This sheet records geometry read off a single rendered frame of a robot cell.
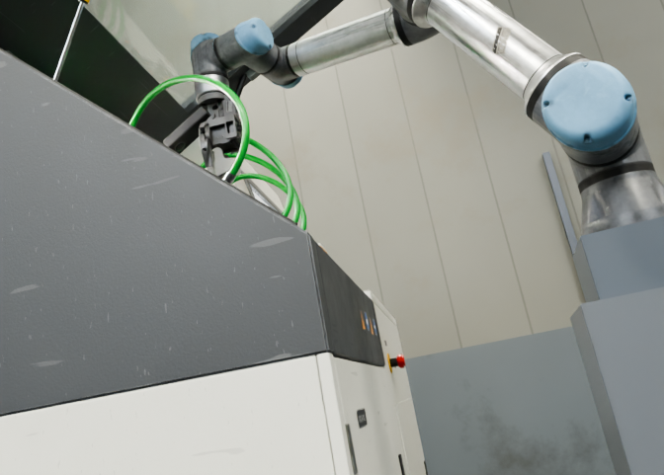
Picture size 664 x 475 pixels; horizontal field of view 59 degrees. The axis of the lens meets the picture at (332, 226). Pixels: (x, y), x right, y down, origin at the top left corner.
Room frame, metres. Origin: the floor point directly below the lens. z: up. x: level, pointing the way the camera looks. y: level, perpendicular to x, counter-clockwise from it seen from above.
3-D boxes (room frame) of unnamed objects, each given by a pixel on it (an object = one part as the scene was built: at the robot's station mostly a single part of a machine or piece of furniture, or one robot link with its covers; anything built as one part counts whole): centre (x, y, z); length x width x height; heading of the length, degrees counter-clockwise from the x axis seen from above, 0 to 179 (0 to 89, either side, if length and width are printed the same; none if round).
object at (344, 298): (1.10, 0.00, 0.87); 0.62 x 0.04 x 0.16; 172
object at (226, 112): (1.13, 0.20, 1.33); 0.09 x 0.08 x 0.12; 82
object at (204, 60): (1.13, 0.20, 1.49); 0.09 x 0.08 x 0.11; 62
